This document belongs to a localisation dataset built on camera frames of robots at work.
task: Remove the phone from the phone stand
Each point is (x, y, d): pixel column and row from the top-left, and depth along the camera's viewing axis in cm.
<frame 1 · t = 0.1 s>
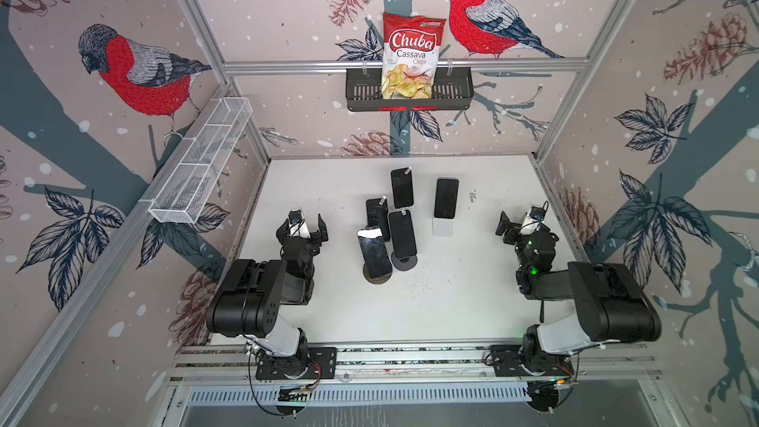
left hand: (307, 211, 90), fingers open
right hand: (517, 212, 91), fingers open
black phone front left: (375, 252, 86), point 10 cm above the table
black phone front centre: (402, 233, 87), point 12 cm above the table
purple edged phone on stand: (378, 216, 94), point 9 cm above the table
black phone rear centre: (402, 187, 102), point 10 cm above the table
black phone rear right: (446, 195, 92), point 16 cm above the table
wooden round phone stand: (382, 279, 89), on the table
grey round phone stand: (405, 262, 94), on the table
clear acrylic phone stand: (442, 227, 103), on the table

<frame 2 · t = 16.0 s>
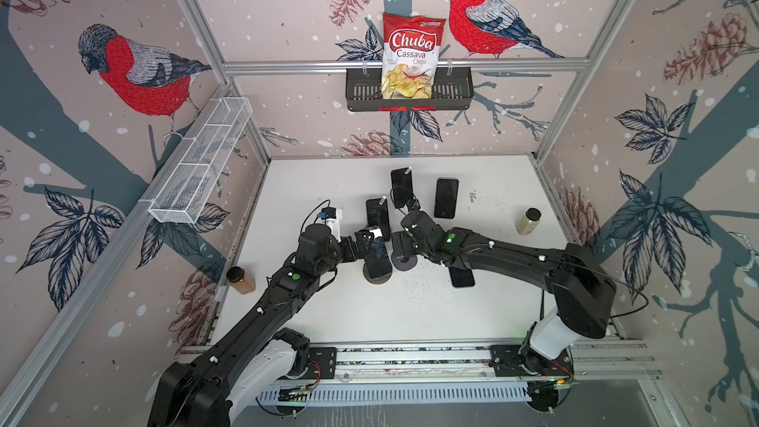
left hand: (367, 232, 80), fingers open
right hand: (403, 236, 86), fingers open
black phone front centre: (462, 277, 88), point 2 cm above the table
yellow liquid jar black lid: (527, 223, 94), point 8 cm above the table
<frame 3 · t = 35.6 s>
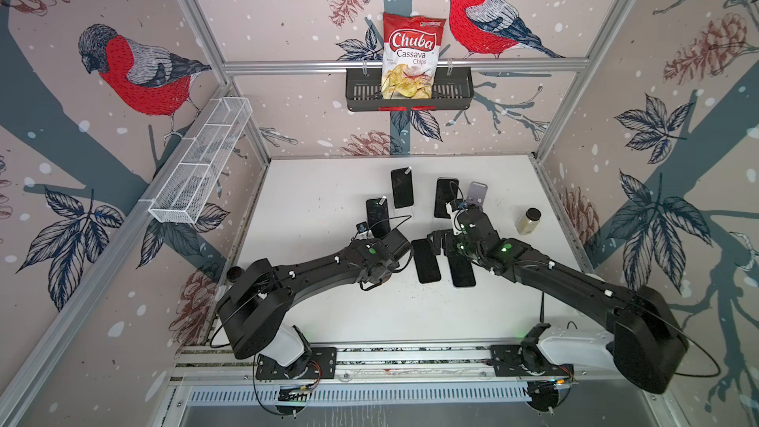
left hand: (388, 257, 86), fingers open
right hand: (440, 232, 85), fingers open
black phone front left: (432, 262, 94), on the table
grey round phone stand: (476, 193, 102), point 8 cm above the table
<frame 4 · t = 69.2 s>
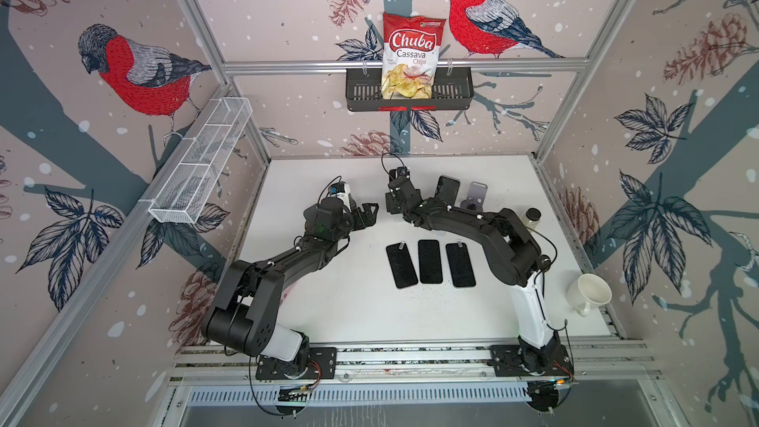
left hand: (373, 202, 89), fingers open
right hand: (396, 194, 100), fingers open
purple edged phone on stand: (401, 265, 92), on the table
white paper cup: (588, 291, 82), point 6 cm above the table
